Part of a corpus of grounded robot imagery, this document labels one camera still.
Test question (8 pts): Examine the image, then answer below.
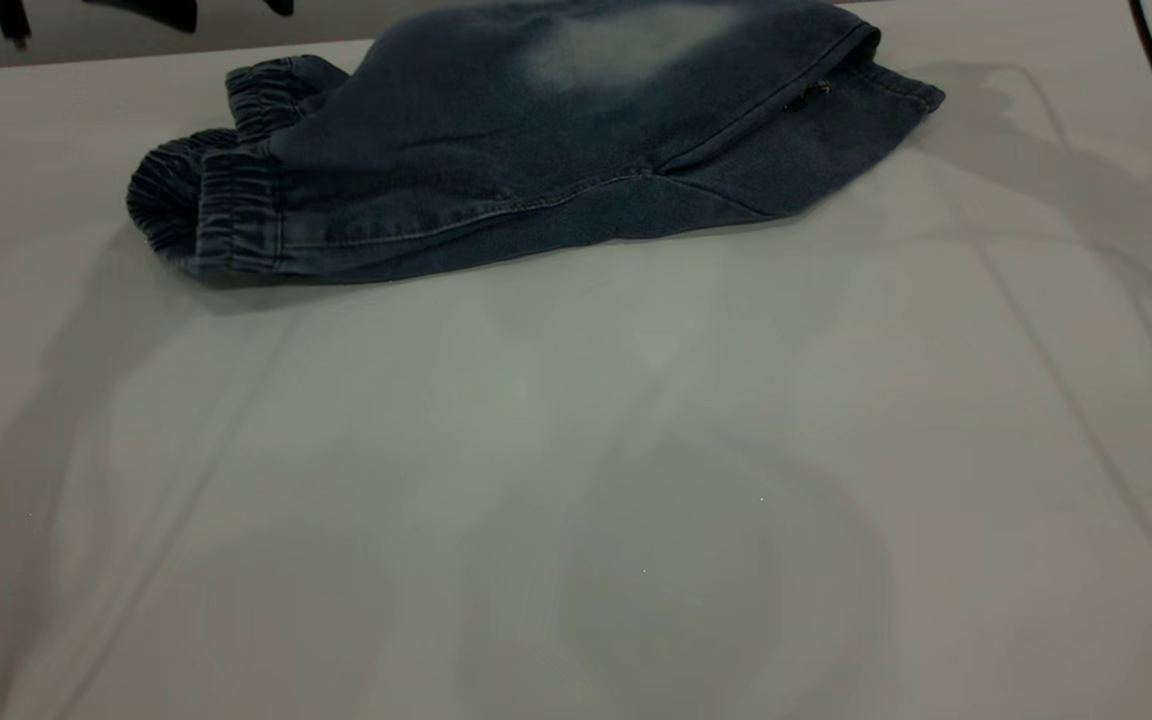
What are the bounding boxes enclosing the blue denim pants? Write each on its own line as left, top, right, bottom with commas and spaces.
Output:
126, 0, 947, 286

